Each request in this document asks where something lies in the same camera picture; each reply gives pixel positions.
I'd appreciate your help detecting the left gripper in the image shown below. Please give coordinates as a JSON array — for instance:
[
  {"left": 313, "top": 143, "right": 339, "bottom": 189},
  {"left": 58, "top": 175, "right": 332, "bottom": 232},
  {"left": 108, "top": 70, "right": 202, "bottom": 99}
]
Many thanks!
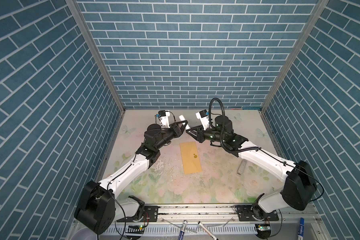
[{"left": 153, "top": 120, "right": 187, "bottom": 152}]

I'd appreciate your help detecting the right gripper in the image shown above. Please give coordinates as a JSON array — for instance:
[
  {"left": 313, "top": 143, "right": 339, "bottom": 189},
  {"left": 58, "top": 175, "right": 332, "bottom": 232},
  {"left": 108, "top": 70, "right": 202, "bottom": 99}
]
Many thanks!
[{"left": 187, "top": 124, "right": 226, "bottom": 144}]

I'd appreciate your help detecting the white glue stick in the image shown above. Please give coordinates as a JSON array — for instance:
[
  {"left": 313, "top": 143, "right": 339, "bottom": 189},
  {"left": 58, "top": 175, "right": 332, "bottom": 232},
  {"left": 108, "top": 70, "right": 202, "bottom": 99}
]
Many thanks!
[{"left": 179, "top": 115, "right": 190, "bottom": 130}]

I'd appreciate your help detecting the yellow envelope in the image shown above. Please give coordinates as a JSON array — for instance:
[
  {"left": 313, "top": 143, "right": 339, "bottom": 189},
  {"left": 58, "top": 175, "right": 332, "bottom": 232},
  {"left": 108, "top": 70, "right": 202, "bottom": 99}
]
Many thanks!
[{"left": 179, "top": 142, "right": 202, "bottom": 175}]

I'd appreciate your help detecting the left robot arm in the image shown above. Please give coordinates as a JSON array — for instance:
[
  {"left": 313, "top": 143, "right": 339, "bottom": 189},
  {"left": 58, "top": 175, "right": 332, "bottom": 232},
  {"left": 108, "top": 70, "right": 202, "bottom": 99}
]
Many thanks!
[{"left": 74, "top": 120, "right": 188, "bottom": 235}]

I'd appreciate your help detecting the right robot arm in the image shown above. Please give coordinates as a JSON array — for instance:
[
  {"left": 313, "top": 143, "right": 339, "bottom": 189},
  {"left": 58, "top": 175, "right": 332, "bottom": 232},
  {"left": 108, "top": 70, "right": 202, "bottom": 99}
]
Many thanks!
[{"left": 186, "top": 98, "right": 323, "bottom": 221}]

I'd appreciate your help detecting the black white marker pen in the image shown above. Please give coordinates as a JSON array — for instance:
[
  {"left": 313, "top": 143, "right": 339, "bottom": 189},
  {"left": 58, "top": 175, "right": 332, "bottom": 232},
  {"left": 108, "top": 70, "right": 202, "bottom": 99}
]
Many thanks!
[{"left": 198, "top": 222, "right": 218, "bottom": 240}]

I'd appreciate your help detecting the blue marker pen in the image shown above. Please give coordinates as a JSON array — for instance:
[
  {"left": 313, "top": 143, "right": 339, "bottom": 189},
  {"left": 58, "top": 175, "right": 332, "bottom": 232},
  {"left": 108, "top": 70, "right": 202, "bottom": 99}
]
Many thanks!
[{"left": 178, "top": 220, "right": 188, "bottom": 240}]

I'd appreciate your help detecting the blue marker right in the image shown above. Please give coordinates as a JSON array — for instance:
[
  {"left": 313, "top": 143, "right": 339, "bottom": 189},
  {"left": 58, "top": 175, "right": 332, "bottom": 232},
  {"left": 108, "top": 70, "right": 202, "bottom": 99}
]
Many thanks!
[{"left": 297, "top": 218, "right": 305, "bottom": 240}]

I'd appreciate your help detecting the white bowl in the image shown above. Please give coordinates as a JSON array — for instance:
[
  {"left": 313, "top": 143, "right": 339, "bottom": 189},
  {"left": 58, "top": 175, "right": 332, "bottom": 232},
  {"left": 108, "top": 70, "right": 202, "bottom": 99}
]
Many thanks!
[{"left": 70, "top": 228, "right": 97, "bottom": 240}]

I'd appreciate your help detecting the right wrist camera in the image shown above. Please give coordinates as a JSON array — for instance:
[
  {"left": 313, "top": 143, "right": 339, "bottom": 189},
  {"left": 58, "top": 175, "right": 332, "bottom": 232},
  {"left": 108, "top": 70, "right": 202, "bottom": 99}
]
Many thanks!
[{"left": 196, "top": 110, "right": 210, "bottom": 130}]

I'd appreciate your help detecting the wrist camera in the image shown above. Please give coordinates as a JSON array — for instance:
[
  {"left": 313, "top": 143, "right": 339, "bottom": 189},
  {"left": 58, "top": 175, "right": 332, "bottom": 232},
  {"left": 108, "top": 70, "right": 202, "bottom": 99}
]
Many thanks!
[
  {"left": 156, "top": 110, "right": 170, "bottom": 128},
  {"left": 196, "top": 110, "right": 210, "bottom": 130}
]

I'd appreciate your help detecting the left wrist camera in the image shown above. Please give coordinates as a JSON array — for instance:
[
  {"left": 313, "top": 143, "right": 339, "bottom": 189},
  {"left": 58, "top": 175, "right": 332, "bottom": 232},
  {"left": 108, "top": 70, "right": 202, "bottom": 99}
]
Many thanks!
[{"left": 156, "top": 110, "right": 170, "bottom": 128}]

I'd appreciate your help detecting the aluminium rail frame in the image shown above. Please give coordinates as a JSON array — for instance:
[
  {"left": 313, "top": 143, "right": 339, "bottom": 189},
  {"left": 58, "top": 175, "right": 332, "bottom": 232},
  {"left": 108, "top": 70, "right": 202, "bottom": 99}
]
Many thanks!
[{"left": 65, "top": 202, "right": 331, "bottom": 240}]

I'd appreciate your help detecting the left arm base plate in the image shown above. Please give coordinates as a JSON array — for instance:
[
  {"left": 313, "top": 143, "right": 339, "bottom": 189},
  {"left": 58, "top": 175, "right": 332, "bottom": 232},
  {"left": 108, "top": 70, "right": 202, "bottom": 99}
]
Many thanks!
[{"left": 117, "top": 205, "right": 159, "bottom": 223}]

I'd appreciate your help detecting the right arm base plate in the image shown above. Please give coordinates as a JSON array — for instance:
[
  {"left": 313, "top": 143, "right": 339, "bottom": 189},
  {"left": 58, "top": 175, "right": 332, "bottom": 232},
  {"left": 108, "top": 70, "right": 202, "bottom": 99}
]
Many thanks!
[{"left": 234, "top": 205, "right": 279, "bottom": 222}]

